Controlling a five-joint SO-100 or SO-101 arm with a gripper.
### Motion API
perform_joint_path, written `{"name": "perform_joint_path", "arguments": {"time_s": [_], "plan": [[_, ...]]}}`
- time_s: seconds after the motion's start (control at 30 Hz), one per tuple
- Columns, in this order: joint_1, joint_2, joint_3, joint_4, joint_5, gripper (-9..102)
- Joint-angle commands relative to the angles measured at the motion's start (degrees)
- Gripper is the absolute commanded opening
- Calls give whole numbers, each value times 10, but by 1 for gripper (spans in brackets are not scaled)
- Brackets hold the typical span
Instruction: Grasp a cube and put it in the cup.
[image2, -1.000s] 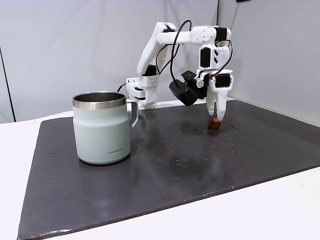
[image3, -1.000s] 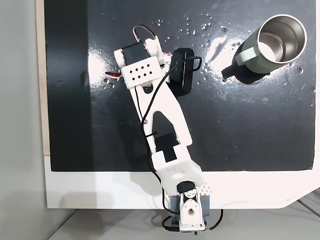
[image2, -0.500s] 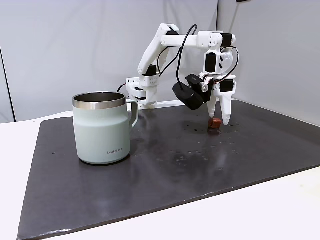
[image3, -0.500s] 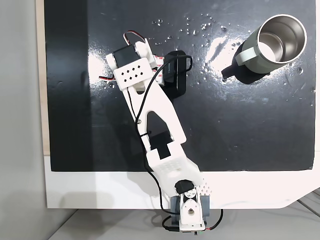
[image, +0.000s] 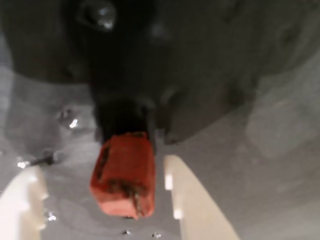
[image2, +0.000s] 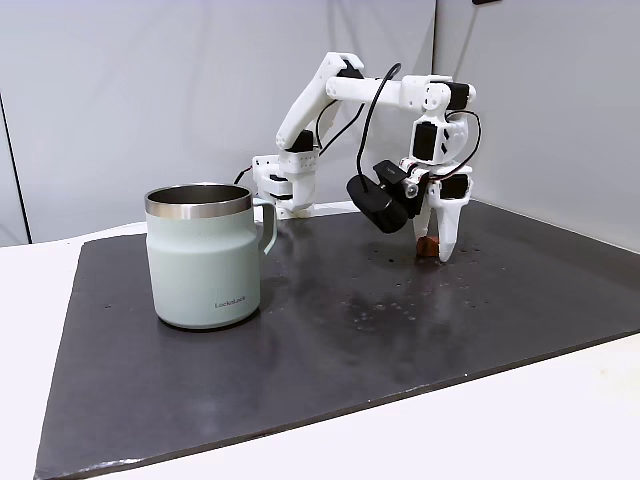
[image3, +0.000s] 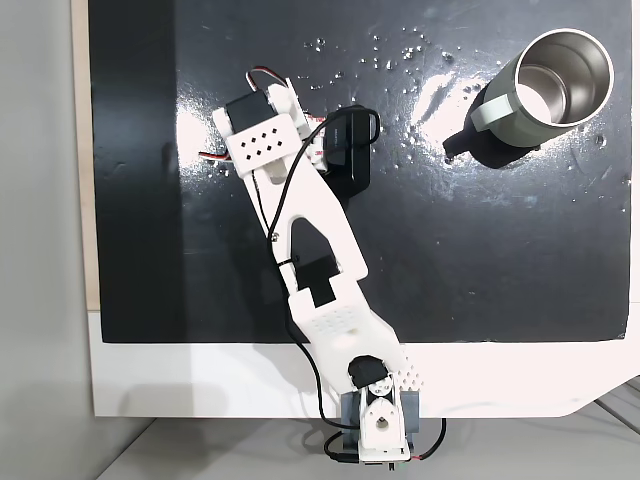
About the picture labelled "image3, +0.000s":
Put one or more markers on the black oval camera box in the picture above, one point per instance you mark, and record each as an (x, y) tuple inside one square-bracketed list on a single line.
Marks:
[(350, 155)]

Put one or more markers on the light wooden board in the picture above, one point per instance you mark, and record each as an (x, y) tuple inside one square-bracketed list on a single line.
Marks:
[(82, 175)]

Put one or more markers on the grey table clamp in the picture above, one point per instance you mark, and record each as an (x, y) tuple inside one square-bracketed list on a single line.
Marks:
[(413, 410)]

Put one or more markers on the green steel-lined cup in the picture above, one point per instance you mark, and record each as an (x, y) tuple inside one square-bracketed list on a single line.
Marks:
[(505, 82)]

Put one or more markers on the black glossy mat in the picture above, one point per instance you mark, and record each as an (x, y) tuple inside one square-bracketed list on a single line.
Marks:
[(450, 240)]

